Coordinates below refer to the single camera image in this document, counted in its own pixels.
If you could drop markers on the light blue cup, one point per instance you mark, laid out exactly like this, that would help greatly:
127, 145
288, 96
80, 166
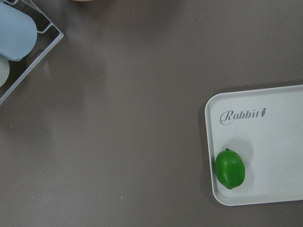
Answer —
18, 33

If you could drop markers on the white dish rack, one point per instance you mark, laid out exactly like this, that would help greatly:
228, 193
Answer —
48, 36

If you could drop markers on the green lime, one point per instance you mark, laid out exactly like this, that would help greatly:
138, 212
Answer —
229, 169

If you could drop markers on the white rabbit tray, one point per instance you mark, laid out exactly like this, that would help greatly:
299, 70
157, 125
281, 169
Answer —
265, 128

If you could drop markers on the pale green cup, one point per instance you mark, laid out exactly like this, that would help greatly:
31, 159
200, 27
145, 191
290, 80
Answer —
4, 70

